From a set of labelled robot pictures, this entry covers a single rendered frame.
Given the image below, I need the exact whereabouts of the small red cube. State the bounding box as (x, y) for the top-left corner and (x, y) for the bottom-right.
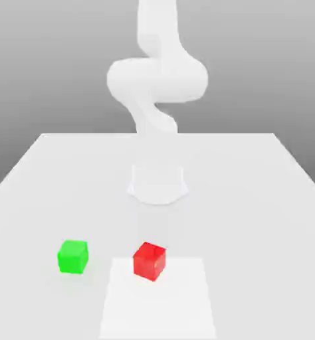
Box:
(132, 241), (167, 282)

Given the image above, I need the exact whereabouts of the small green cube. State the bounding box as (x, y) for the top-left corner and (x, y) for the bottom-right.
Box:
(56, 239), (90, 275)

